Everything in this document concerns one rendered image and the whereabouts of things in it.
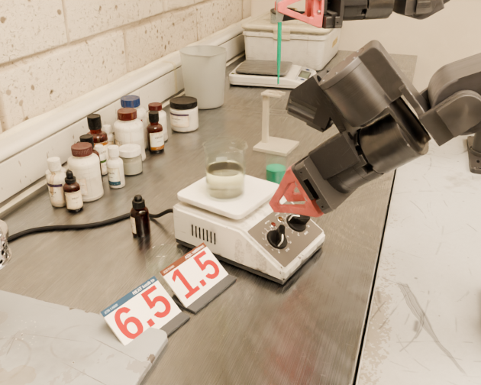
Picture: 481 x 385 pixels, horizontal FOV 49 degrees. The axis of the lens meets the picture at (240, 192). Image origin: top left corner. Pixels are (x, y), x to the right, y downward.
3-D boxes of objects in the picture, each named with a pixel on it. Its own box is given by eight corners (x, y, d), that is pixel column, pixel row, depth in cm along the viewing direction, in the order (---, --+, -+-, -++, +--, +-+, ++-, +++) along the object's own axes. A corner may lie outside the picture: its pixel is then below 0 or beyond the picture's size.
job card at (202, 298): (237, 279, 74) (236, 255, 72) (195, 314, 68) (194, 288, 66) (203, 265, 78) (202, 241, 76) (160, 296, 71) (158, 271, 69)
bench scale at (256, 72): (309, 92, 159) (311, 76, 157) (227, 86, 165) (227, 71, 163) (317, 76, 176) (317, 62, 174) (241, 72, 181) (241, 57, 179)
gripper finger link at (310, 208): (247, 191, 65) (301, 159, 59) (276, 171, 71) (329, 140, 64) (277, 237, 66) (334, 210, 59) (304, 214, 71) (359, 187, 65)
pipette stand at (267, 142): (299, 144, 120) (301, 89, 115) (285, 156, 114) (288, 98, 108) (267, 138, 124) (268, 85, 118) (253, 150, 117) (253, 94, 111)
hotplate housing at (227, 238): (325, 246, 82) (329, 201, 79) (282, 289, 73) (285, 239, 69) (212, 208, 93) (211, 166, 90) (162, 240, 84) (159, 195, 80)
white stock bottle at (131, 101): (130, 140, 123) (124, 92, 118) (153, 143, 121) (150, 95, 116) (114, 150, 117) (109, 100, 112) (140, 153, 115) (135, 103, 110)
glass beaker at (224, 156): (195, 197, 79) (193, 144, 75) (221, 182, 83) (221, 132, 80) (232, 211, 75) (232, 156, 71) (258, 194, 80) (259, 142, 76)
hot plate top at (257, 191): (282, 189, 82) (283, 184, 82) (239, 221, 73) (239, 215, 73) (221, 171, 88) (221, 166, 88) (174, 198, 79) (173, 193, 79)
